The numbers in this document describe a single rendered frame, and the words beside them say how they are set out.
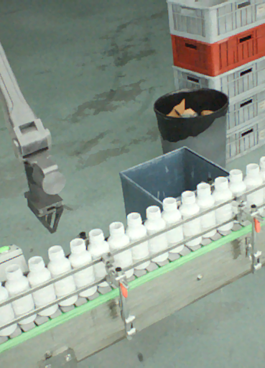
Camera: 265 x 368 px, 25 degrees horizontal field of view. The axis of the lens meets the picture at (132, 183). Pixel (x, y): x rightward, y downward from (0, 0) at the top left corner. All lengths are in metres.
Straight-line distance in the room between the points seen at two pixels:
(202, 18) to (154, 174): 1.65
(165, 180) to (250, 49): 1.86
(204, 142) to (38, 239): 1.16
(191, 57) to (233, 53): 0.27
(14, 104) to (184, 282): 0.75
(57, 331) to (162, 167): 1.00
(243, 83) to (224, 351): 1.96
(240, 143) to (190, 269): 2.59
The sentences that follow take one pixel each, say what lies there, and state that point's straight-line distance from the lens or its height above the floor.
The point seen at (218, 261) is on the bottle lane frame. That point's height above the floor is 0.93.
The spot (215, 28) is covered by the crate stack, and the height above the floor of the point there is 0.97.
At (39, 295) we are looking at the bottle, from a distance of 1.60.
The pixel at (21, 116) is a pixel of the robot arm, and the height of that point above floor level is 1.54.
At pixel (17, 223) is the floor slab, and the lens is 3.95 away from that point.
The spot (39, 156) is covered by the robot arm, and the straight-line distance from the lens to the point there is 1.41.
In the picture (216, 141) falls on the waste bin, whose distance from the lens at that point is 3.61.
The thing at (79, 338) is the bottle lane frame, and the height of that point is 0.90.
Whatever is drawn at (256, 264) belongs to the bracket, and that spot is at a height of 0.90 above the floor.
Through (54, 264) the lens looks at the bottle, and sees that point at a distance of 1.59.
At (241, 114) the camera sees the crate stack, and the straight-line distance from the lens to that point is 4.23.
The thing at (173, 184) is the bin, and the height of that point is 0.80.
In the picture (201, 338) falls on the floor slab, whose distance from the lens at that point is 2.93.
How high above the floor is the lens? 2.07
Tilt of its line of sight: 30 degrees down
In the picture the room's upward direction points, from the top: 8 degrees counter-clockwise
